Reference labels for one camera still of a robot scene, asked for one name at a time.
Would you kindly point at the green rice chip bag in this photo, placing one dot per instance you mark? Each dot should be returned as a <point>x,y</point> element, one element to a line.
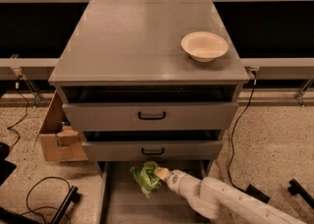
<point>146,178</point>

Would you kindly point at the black power adapter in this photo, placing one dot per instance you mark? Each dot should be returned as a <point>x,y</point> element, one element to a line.
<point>252,191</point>

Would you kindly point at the grey drawer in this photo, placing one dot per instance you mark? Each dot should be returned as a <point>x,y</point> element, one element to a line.
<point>123,202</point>
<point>98,117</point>
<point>152,150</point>

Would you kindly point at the grey top drawer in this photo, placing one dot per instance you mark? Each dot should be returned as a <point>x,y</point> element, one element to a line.
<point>98,117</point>

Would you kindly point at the cardboard box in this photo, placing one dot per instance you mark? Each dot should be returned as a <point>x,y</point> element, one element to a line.
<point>59,142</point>

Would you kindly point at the grey drawer cabinet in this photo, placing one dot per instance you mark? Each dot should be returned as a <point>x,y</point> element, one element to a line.
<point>129,51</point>

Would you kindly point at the black stand leg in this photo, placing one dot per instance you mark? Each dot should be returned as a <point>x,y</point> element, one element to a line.
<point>71,197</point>
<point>296,189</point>

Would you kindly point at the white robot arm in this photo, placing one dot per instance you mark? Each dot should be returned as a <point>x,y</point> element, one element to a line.
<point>207,195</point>

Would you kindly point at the black stand leg right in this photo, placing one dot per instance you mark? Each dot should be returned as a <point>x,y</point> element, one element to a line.
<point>296,189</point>

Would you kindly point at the black stand leg left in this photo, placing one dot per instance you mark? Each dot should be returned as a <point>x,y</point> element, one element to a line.
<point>71,197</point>

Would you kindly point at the grey bottom drawer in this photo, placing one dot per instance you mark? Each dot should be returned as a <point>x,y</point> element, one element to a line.
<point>123,202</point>

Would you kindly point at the white paper bowl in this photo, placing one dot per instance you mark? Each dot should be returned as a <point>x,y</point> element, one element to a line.
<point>204,46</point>

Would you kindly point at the grey middle drawer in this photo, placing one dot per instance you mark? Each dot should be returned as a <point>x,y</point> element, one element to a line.
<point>152,150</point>

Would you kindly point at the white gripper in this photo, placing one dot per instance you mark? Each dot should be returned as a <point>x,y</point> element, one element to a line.
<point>176,179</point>

